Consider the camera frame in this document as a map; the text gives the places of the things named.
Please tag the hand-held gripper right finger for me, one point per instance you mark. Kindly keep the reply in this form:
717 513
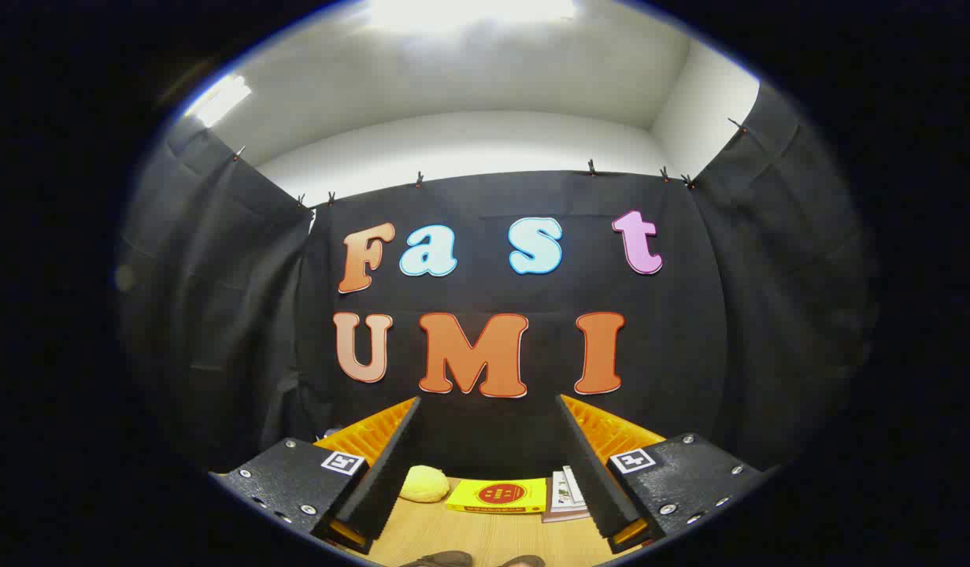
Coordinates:
591 472

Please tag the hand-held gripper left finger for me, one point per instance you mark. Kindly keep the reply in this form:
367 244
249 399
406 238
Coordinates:
386 480

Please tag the brown fuzzy shoe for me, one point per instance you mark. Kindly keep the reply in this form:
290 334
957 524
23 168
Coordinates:
524 561
442 560

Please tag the yellow plush bun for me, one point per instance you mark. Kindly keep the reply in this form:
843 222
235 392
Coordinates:
423 483

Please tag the pale thick book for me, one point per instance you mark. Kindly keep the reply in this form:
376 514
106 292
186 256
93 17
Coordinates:
564 516

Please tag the yellow book with red circle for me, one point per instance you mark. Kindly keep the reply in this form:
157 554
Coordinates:
497 496

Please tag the row of black cloth clips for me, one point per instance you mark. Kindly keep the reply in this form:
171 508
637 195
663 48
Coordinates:
592 167

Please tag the ceiling light panel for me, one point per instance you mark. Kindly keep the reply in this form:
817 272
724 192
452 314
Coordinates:
220 100

